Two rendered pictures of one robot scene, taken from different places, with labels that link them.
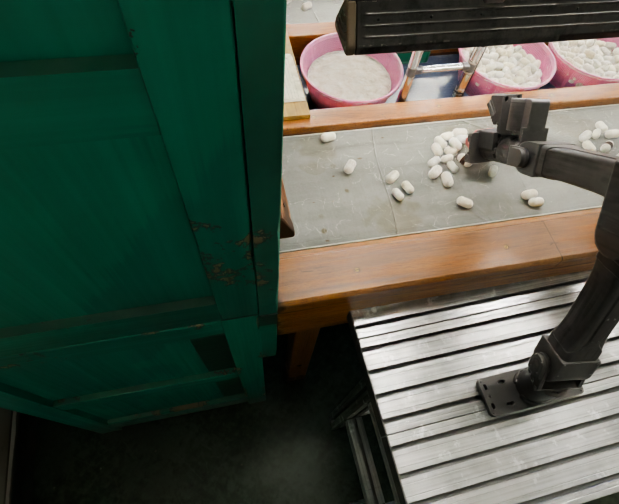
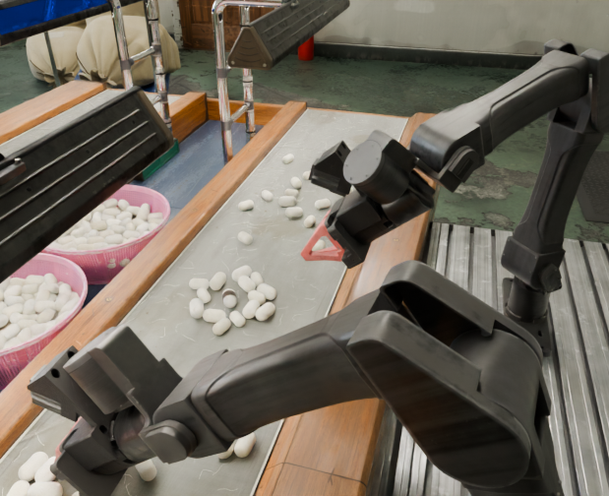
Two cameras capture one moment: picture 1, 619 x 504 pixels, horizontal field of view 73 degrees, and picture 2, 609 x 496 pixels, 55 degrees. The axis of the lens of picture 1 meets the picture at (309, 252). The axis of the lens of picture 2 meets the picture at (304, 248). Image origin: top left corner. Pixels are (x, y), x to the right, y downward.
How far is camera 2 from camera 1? 0.36 m
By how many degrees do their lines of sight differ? 45
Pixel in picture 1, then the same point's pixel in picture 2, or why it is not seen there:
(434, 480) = not seen: outside the picture
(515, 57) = (12, 293)
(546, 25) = (3, 239)
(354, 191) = not seen: outside the picture
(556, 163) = (241, 404)
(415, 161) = not seen: outside the picture
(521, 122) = (117, 386)
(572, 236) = (334, 439)
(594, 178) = (328, 384)
